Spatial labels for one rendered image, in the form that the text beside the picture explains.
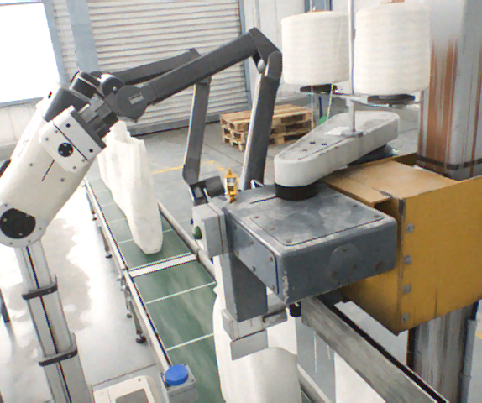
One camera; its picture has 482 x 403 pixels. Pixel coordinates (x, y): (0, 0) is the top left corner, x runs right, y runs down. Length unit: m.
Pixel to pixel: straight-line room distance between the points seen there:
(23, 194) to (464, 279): 1.15
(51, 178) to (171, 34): 7.38
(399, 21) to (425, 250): 0.45
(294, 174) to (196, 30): 7.91
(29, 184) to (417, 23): 1.03
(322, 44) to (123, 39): 7.43
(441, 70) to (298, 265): 0.55
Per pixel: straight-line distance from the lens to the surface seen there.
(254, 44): 1.25
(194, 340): 2.15
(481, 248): 1.15
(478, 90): 1.09
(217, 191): 1.62
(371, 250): 0.83
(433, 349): 1.33
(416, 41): 0.90
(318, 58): 1.08
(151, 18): 8.53
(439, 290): 1.10
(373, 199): 0.92
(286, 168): 0.90
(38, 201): 1.41
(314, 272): 0.77
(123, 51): 8.42
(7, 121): 8.43
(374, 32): 0.90
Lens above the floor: 1.67
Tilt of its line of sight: 21 degrees down
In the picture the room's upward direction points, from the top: 6 degrees counter-clockwise
